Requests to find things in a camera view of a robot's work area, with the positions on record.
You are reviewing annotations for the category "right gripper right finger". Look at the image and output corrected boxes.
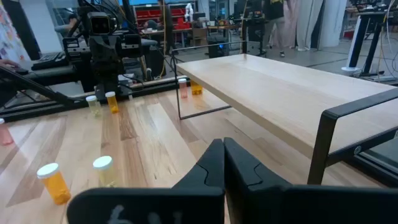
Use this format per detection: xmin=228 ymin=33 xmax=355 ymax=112
xmin=223 ymin=137 xmax=398 ymax=224

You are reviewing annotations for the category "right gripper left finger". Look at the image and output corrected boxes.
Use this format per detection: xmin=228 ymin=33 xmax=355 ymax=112
xmin=67 ymin=138 xmax=226 ymax=224

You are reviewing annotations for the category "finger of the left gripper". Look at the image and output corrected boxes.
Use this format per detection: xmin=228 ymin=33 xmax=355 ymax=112
xmin=105 ymin=33 xmax=143 ymax=75
xmin=63 ymin=37 xmax=106 ymax=75

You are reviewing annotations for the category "small pale yellow pill bottle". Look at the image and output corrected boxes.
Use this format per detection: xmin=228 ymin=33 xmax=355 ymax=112
xmin=85 ymin=95 xmax=103 ymax=118
xmin=92 ymin=155 xmax=118 ymax=189

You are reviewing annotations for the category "small orange pill bottle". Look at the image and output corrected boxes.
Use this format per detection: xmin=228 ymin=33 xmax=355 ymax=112
xmin=36 ymin=162 xmax=72 ymax=206
xmin=104 ymin=91 xmax=120 ymax=114

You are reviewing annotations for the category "small pink pill bottle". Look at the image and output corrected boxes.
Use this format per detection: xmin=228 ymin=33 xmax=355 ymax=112
xmin=178 ymin=78 xmax=188 ymax=100
xmin=0 ymin=118 xmax=15 ymax=146

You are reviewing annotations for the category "large orange pill bottle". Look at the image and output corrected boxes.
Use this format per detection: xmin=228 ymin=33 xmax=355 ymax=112
xmin=190 ymin=80 xmax=203 ymax=96

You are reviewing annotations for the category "person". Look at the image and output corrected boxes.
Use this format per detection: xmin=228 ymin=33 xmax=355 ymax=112
xmin=54 ymin=14 xmax=80 ymax=39
xmin=262 ymin=0 xmax=287 ymax=58
xmin=143 ymin=19 xmax=161 ymax=31

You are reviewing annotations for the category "black keyboard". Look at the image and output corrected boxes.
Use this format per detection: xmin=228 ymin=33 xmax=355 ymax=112
xmin=30 ymin=51 xmax=68 ymax=71

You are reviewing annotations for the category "grey office desk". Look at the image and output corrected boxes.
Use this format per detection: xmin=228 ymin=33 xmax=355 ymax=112
xmin=0 ymin=58 xmax=94 ymax=94

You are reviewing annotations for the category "red storage bin rack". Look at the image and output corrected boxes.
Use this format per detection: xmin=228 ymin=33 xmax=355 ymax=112
xmin=134 ymin=4 xmax=192 ymax=30

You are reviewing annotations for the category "colourful patterned poster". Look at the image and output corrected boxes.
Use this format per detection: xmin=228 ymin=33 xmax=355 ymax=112
xmin=0 ymin=4 xmax=31 ymax=63

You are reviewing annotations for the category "cardboard box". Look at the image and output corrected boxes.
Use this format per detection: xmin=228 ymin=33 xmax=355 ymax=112
xmin=192 ymin=27 xmax=208 ymax=47

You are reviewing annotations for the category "person's hand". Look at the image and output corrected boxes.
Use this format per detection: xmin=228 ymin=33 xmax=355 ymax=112
xmin=0 ymin=58 xmax=21 ymax=70

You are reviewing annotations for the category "black computer tower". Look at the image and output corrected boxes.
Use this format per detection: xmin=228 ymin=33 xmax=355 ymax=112
xmin=207 ymin=36 xmax=231 ymax=59

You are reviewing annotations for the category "black equipment cart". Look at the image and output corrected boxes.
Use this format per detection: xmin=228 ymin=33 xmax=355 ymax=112
xmin=241 ymin=12 xmax=269 ymax=57

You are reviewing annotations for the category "pink curtain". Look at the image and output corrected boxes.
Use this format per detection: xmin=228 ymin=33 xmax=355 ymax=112
xmin=281 ymin=0 xmax=301 ymax=49

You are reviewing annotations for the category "white curtain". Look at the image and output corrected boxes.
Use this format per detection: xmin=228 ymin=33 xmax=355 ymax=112
xmin=295 ymin=0 xmax=325 ymax=52

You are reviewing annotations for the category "black standing desk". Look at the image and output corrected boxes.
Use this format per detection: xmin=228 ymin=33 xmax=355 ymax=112
xmin=345 ymin=0 xmax=398 ymax=82

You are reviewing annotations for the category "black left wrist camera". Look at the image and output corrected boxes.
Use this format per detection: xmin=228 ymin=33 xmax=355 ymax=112
xmin=88 ymin=12 xmax=118 ymax=35

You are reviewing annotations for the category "hanging yellow cable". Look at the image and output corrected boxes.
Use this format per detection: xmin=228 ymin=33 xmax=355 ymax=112
xmin=154 ymin=0 xmax=168 ymax=80

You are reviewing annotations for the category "black aluminium rig frame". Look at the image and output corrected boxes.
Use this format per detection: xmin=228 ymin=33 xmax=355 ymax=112
xmin=0 ymin=65 xmax=190 ymax=124

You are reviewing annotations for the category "wooden shelf black metal frame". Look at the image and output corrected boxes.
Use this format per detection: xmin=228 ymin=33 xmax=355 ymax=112
xmin=170 ymin=40 xmax=398 ymax=186

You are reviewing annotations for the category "white post round base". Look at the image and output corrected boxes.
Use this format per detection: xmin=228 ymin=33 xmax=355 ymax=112
xmin=341 ymin=15 xmax=363 ymax=76

